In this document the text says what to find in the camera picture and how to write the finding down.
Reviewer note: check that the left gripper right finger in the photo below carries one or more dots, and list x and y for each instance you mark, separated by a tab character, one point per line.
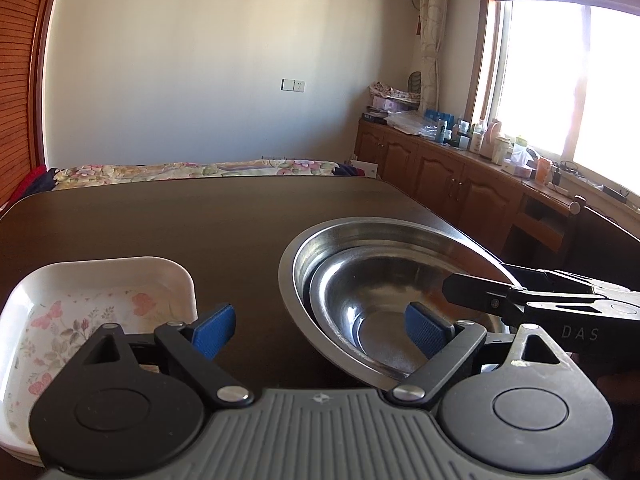
449	348

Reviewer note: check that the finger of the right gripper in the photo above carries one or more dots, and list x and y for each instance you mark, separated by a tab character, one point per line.
482	295

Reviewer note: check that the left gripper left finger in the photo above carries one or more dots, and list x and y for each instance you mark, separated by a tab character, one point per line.
189	351

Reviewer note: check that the large steel bowl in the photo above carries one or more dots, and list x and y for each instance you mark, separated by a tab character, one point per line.
310	248

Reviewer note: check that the small steel bowl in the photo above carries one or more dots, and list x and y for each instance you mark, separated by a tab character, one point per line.
359	297

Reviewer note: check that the white floral plate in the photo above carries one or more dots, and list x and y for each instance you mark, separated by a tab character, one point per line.
54	310

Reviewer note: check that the dark wooden chair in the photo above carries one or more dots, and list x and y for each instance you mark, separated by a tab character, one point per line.
596	247

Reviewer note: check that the wooden cabinet row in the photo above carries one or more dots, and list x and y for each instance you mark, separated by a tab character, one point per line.
516	219

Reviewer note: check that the floral bed blanket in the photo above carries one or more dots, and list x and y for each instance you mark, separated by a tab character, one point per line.
88	176

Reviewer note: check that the folded floral fabric pile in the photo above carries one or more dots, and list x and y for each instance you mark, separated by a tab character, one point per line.
384	91

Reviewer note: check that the red and navy clothes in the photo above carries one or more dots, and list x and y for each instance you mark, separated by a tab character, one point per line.
41	179

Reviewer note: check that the window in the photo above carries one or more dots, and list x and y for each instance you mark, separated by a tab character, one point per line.
564	76

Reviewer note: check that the patterned curtain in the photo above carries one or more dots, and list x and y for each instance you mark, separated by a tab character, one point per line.
432	30

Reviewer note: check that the wooden slatted wardrobe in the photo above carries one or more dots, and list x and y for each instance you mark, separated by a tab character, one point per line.
24	34

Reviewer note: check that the white wall switch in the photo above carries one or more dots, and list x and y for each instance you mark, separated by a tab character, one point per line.
293	85

